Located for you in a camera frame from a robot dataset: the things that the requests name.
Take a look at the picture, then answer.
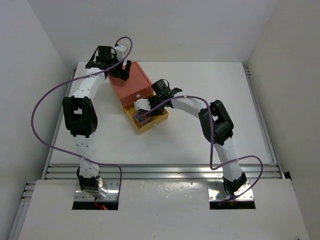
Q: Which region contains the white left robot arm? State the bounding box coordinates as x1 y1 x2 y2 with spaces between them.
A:
62 44 131 194

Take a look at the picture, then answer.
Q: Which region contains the yellow drawer with white knob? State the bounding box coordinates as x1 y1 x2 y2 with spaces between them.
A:
123 103 169 135

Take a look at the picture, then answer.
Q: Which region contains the small colourful eyeshadow palette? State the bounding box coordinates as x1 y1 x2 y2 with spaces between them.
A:
133 114 151 126

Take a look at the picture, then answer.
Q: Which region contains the metal base plate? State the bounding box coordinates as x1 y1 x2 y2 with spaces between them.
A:
74 179 120 203
207 180 255 202

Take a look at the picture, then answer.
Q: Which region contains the long brown eyeshadow palette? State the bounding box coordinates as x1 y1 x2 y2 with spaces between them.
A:
134 109 150 117

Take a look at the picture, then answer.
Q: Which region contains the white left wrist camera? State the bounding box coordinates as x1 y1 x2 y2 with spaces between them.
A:
114 45 128 60

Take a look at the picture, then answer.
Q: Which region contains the orange drawer box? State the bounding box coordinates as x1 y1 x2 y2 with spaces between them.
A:
108 61 152 103

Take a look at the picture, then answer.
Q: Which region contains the aluminium rail frame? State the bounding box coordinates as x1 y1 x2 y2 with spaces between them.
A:
9 66 283 240

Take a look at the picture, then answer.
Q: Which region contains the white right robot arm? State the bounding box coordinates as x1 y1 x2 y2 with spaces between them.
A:
143 79 247 197

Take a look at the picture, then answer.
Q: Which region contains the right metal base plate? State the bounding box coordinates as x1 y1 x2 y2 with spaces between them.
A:
207 180 255 202

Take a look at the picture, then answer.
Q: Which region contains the orange drawer with white knob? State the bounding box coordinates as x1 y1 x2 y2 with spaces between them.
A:
120 86 153 106

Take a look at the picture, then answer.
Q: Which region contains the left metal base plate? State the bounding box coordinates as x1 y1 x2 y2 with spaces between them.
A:
74 179 120 203

